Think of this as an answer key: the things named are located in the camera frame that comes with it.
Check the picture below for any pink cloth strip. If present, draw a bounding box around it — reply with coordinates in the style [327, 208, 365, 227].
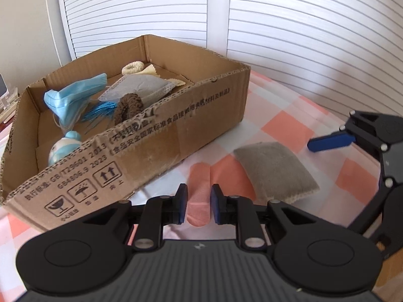
[186, 163, 211, 228]

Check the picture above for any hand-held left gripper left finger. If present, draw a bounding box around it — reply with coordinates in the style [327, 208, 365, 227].
[83, 183, 189, 252]

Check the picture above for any white remote control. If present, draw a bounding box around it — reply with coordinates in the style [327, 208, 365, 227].
[0, 89, 22, 123]

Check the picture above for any pink and white checkered tablecloth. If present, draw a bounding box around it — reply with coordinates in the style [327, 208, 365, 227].
[0, 69, 403, 252]

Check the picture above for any cream scrunchie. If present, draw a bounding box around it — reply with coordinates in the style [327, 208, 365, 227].
[122, 61, 145, 76]

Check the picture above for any blue tassel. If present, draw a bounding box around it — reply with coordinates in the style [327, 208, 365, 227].
[81, 101, 120, 131]

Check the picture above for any cardboard box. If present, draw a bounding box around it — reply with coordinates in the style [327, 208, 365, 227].
[0, 34, 251, 232]

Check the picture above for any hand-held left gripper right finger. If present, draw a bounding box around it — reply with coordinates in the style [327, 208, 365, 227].
[211, 184, 312, 250]

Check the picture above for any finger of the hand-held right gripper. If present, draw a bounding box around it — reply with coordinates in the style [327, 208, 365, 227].
[307, 125, 356, 152]

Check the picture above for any pale yellow cloth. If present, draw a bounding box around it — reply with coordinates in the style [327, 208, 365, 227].
[139, 64, 186, 86]

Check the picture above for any blue face mask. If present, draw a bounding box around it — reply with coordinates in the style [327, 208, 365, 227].
[43, 73, 108, 132]

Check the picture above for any brown scrunchie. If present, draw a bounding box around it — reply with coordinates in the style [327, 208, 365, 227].
[113, 93, 144, 125]

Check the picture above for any grey non-woven sachet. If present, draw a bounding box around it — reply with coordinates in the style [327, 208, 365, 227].
[97, 75, 177, 107]

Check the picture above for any white louvered closet door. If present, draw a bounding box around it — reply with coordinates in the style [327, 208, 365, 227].
[57, 0, 227, 60]
[227, 0, 403, 123]

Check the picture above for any blue and white plush toy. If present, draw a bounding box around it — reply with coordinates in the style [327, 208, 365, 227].
[49, 130, 82, 166]

